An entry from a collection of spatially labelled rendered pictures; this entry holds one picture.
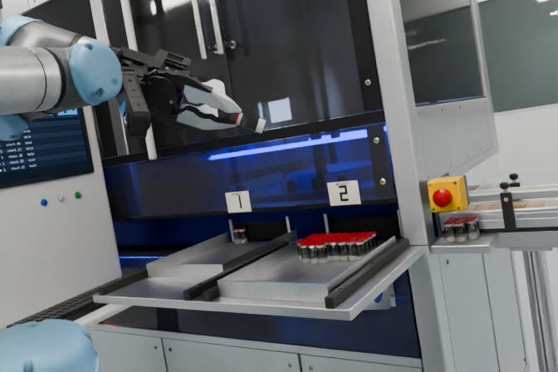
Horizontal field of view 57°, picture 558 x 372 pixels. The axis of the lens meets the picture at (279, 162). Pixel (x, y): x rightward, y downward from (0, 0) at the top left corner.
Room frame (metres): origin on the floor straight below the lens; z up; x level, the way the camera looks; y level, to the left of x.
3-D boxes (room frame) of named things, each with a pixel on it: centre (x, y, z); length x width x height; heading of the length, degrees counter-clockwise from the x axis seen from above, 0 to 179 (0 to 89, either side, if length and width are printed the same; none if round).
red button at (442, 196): (1.13, -0.35, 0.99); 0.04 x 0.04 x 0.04; 56
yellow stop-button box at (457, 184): (1.17, -0.37, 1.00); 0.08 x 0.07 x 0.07; 146
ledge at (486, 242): (1.19, -0.41, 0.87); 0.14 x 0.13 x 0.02; 146
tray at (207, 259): (1.39, 0.18, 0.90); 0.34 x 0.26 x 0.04; 146
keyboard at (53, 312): (1.41, 0.60, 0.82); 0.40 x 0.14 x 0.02; 151
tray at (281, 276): (1.11, -0.04, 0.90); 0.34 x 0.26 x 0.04; 146
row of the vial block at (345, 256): (1.18, -0.09, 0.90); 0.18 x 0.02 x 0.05; 56
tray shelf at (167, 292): (1.24, 0.08, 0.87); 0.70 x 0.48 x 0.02; 56
